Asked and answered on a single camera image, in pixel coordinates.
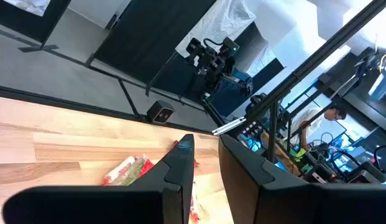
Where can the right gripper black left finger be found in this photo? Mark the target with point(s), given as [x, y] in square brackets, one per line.
[168, 193]

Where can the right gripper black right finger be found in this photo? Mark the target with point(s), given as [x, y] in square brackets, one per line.
[258, 193]

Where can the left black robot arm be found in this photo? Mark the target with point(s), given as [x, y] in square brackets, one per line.
[211, 65]

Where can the clear wrapper red print candy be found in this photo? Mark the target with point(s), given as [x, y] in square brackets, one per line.
[194, 199]

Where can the clear green wrapper candy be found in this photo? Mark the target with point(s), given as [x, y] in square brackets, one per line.
[133, 172]

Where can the red white stick candy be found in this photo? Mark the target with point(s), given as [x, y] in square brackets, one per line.
[118, 170]

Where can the person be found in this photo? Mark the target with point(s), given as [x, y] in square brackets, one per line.
[314, 119]

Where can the black partition panel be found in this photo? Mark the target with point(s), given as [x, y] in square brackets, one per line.
[149, 37]
[12, 25]

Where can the white plastic sheet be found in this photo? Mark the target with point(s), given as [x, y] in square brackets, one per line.
[220, 21]

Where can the silver metal bracket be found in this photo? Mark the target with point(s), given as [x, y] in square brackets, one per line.
[228, 126]

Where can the small black table camera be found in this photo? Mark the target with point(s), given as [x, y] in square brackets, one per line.
[160, 112]

